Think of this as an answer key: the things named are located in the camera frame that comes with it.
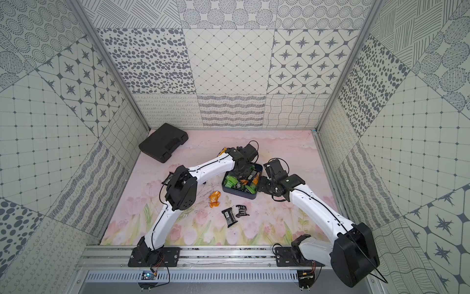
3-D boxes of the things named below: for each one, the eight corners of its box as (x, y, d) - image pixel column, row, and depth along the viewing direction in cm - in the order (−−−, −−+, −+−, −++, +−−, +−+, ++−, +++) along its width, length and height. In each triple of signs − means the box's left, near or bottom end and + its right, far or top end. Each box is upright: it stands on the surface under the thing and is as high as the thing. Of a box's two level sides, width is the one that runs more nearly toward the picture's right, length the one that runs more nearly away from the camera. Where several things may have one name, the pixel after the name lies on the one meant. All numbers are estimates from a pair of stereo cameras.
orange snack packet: (208, 207, 90) (208, 206, 88) (210, 192, 95) (210, 190, 93) (219, 207, 90) (219, 206, 88) (220, 192, 95) (220, 190, 93)
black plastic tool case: (139, 152, 111) (135, 146, 107) (167, 127, 125) (164, 122, 121) (164, 164, 105) (160, 159, 101) (190, 137, 119) (188, 132, 115)
